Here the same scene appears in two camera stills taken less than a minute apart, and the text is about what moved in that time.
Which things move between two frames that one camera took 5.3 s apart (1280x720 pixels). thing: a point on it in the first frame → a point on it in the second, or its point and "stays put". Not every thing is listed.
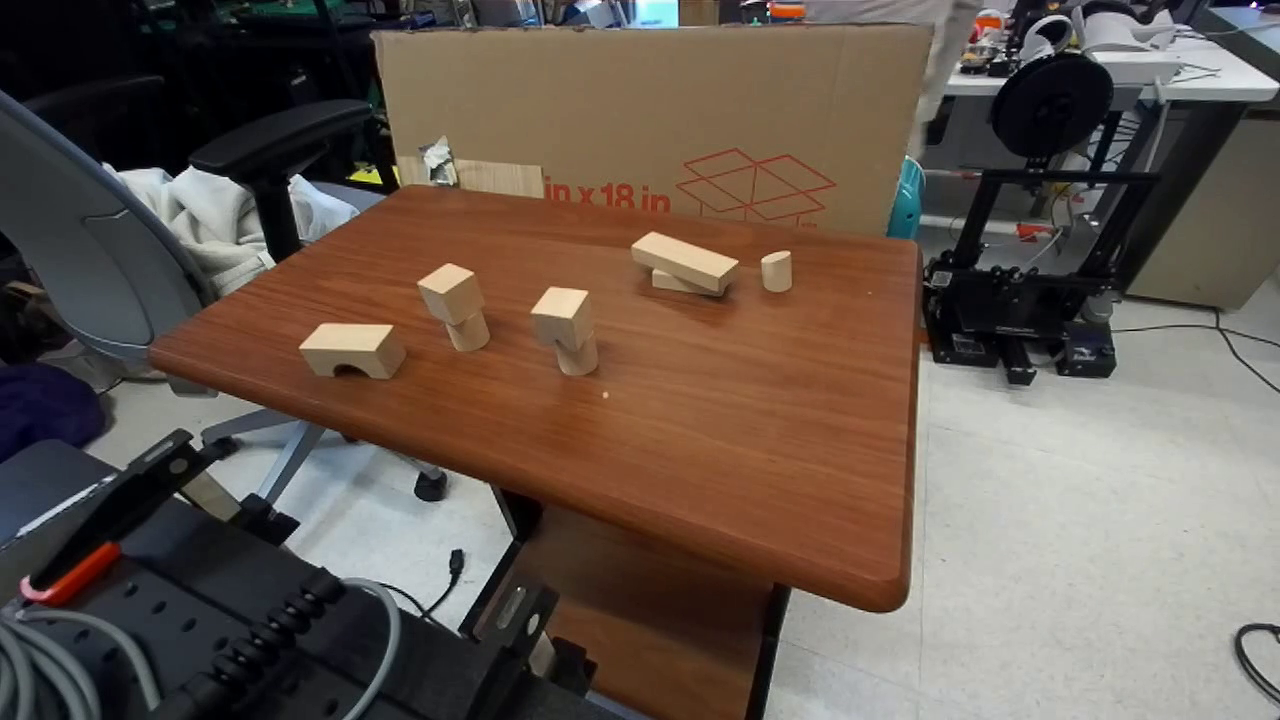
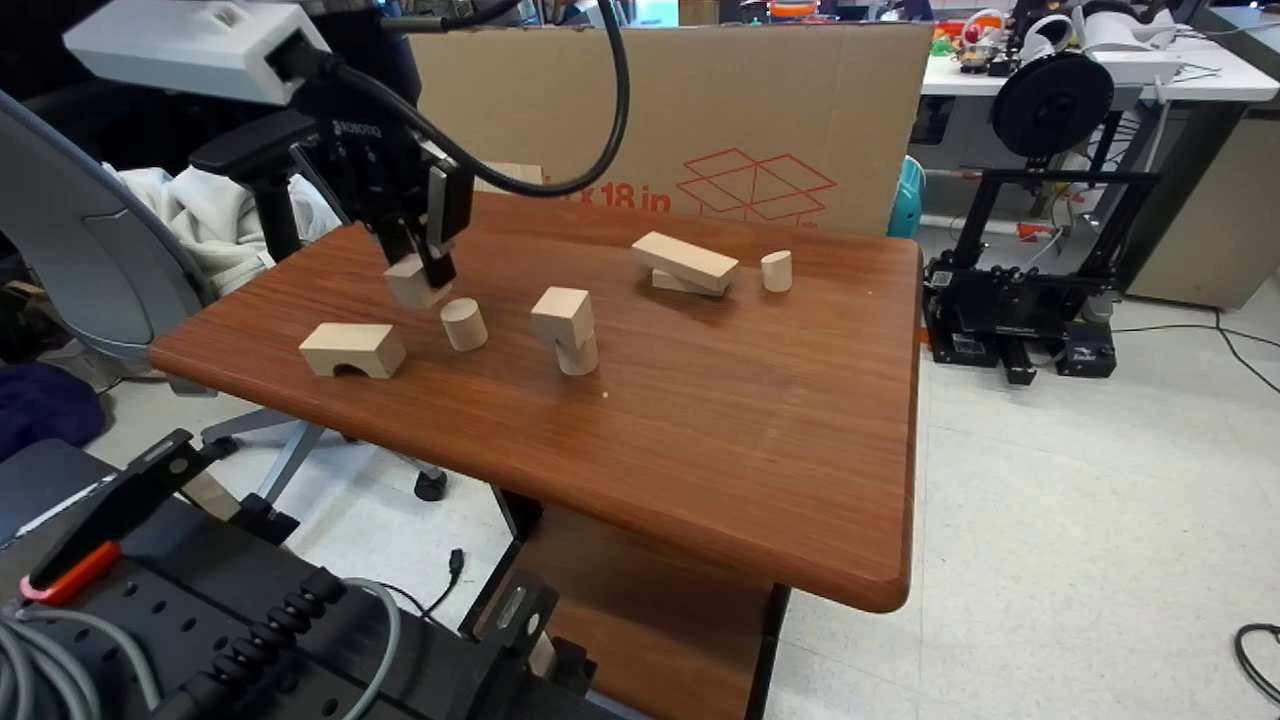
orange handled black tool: x=135 y=496 stays put
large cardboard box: x=796 y=126 stays put
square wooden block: x=450 y=293 → x=406 y=283
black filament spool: x=1051 y=101 stays put
